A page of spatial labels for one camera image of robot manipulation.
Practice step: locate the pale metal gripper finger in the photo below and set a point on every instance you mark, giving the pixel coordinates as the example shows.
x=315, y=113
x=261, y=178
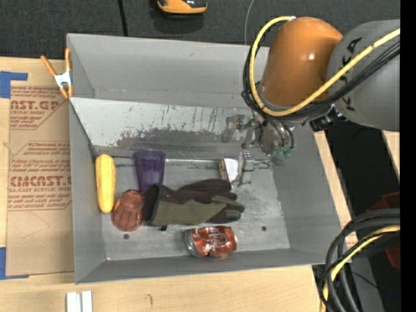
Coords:
x=246, y=169
x=234, y=125

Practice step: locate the small white packet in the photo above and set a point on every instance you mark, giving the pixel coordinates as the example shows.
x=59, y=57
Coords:
x=231, y=169

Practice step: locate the brown and olive glove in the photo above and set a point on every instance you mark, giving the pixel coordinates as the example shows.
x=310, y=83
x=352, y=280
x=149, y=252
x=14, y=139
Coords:
x=185, y=208

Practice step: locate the crushed red soda can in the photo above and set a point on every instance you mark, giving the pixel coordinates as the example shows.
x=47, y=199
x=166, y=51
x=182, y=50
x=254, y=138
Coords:
x=211, y=241

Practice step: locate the purple clear plastic cup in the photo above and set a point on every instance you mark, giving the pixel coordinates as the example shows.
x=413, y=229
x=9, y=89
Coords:
x=149, y=171

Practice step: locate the grey metal bin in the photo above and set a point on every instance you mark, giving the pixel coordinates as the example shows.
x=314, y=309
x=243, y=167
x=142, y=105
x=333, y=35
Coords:
x=182, y=242

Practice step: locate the orange clear plastic cup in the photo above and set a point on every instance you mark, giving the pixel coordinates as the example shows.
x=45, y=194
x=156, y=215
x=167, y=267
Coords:
x=127, y=211

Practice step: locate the yellow toy corn cob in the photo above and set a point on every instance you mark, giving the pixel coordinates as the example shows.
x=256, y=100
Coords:
x=105, y=184

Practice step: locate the brown cardboard board red print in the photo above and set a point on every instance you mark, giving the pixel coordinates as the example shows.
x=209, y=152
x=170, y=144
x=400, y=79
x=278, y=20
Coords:
x=39, y=226

